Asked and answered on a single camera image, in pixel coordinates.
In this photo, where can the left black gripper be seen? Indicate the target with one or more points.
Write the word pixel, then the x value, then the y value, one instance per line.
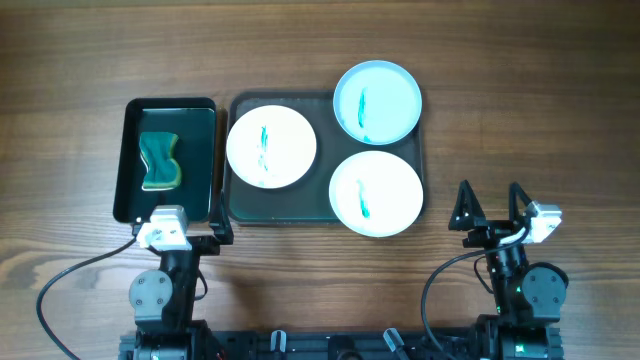
pixel 205 243

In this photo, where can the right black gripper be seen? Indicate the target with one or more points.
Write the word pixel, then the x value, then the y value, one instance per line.
pixel 491 230

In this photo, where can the white plate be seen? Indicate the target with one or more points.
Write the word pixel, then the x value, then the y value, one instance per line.
pixel 376 194
pixel 271 146

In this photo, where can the green yellow sponge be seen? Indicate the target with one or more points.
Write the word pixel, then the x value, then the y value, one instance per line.
pixel 163 172

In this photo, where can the light blue plate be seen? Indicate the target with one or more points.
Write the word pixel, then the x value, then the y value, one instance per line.
pixel 377 102

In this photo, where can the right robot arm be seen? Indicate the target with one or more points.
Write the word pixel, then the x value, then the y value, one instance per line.
pixel 528 297

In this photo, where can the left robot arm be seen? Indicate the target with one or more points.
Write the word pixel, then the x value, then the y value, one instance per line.
pixel 163 299

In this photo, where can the large dark serving tray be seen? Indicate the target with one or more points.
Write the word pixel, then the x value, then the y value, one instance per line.
pixel 306 201

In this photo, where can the small black water tray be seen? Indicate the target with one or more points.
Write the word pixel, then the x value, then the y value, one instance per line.
pixel 193 120

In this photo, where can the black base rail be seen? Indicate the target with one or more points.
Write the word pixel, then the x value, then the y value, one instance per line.
pixel 456 342

